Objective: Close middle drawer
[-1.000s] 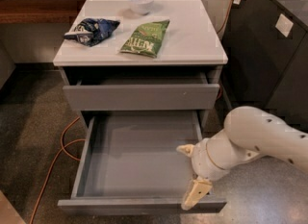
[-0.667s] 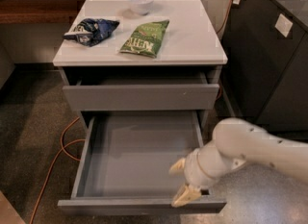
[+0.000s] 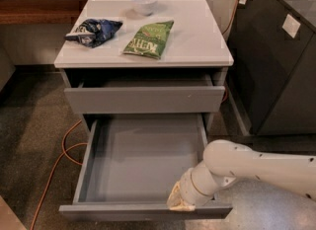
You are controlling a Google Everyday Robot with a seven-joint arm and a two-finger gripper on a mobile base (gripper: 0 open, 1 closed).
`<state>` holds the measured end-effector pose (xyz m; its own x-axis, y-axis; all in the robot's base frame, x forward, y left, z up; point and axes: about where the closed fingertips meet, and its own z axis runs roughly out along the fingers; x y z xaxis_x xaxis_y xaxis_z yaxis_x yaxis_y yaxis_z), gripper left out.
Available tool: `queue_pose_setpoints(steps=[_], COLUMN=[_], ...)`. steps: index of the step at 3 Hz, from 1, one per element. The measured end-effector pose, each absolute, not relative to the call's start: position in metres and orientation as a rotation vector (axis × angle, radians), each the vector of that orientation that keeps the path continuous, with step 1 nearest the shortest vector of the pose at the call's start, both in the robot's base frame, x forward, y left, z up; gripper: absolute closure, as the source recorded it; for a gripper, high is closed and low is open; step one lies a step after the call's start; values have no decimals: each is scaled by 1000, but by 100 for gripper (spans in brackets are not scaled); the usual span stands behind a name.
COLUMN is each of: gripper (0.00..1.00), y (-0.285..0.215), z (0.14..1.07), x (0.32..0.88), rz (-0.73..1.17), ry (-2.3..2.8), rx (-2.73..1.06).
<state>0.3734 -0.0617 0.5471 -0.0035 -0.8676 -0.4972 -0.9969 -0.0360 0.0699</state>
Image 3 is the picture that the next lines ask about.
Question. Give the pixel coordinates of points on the dark grey bin cabinet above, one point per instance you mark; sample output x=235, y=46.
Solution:
x=273, y=78

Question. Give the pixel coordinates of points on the white label on cabinet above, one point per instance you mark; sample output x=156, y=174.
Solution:
x=291, y=25

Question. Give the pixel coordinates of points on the blue chip bag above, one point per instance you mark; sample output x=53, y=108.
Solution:
x=93, y=33

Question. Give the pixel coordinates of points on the grey top drawer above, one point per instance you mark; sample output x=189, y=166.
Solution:
x=142, y=96

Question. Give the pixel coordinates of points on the green chip bag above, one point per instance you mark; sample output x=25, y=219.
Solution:
x=150, y=40

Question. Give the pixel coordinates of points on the grey three-drawer cabinet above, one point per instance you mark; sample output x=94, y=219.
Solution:
x=195, y=46

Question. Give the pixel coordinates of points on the white bowl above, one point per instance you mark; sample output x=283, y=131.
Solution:
x=144, y=7

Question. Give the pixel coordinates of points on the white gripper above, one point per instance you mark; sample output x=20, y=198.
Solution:
x=187, y=187

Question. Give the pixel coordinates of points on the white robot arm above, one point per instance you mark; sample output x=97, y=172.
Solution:
x=224, y=163

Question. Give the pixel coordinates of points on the grey drawer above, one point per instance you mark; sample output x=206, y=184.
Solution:
x=131, y=164
x=142, y=96

